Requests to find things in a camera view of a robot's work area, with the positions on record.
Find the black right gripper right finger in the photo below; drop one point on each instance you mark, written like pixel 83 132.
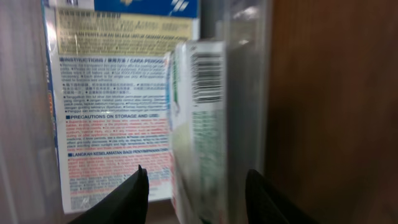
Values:
pixel 266 205

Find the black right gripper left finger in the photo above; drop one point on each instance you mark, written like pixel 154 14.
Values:
pixel 127 204

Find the white green medicine box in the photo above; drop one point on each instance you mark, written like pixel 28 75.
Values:
pixel 196 109

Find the clear plastic container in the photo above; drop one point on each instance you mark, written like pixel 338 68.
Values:
pixel 30 177

